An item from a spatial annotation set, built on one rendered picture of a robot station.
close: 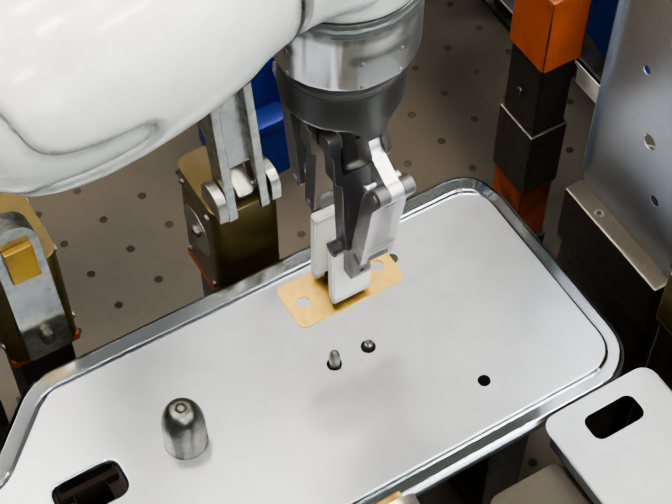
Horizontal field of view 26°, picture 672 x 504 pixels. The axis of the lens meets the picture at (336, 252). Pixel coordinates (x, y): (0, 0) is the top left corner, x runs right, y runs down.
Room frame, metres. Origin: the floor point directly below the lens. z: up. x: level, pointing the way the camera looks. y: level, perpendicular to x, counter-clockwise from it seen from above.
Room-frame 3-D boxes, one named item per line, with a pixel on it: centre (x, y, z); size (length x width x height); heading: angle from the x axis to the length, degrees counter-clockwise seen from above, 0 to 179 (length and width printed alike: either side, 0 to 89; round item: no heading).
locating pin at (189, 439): (0.50, 0.11, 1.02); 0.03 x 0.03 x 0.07
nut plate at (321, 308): (0.57, 0.00, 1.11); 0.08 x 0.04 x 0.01; 121
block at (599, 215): (0.69, -0.23, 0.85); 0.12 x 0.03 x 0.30; 31
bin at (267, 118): (1.03, 0.09, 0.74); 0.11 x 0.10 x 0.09; 121
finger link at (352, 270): (0.54, -0.02, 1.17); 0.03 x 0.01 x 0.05; 31
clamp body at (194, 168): (0.72, 0.09, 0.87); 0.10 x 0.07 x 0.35; 31
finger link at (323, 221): (0.58, 0.00, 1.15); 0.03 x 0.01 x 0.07; 121
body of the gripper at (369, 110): (0.57, 0.00, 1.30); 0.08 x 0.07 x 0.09; 31
